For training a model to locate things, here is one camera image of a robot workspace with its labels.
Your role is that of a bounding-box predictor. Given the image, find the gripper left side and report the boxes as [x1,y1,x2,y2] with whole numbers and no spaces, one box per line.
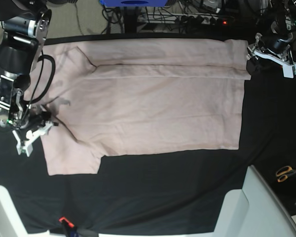
[246,33,293,74]

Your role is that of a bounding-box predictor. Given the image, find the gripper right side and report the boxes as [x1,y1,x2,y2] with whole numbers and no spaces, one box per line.
[22,106,59,130]

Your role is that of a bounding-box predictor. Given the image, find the pink T-shirt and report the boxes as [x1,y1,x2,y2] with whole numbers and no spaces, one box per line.
[40,39,251,176]

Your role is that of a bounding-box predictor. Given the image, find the black robot arm right side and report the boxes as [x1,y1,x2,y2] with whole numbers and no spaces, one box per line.
[0,0,52,129]

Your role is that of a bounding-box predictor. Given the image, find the white power strip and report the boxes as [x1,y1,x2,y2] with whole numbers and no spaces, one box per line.
[137,12,231,25]

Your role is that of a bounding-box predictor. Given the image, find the red black clamp bottom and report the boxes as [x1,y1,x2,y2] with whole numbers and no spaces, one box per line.
[59,217,79,237]

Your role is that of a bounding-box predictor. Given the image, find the blue plastic box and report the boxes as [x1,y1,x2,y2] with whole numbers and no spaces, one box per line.
[99,0,168,7]

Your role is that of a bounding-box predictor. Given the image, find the black stand pole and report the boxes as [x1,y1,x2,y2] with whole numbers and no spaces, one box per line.
[122,7,139,34]

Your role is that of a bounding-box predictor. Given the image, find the black table cloth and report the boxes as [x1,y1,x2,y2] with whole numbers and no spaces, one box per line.
[0,34,296,235]

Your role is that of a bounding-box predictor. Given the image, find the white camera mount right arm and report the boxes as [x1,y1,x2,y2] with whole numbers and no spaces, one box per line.
[12,121,54,157]

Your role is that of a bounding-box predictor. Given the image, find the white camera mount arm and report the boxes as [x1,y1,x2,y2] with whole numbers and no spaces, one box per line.
[247,49,296,79]
[12,121,54,157]

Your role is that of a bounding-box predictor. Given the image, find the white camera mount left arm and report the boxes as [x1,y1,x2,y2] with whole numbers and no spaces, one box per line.
[247,49,296,79]

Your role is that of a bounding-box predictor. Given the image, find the white table frame left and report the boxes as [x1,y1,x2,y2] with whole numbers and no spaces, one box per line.
[0,185,50,237]

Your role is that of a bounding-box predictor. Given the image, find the white table frame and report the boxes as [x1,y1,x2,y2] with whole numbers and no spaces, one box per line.
[213,165,296,237]
[0,185,50,237]

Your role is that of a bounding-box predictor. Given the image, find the orange handled scissors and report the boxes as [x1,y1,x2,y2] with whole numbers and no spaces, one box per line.
[275,165,296,183]

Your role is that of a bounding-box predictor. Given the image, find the white table frame right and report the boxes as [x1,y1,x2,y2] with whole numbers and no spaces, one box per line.
[213,165,296,237]

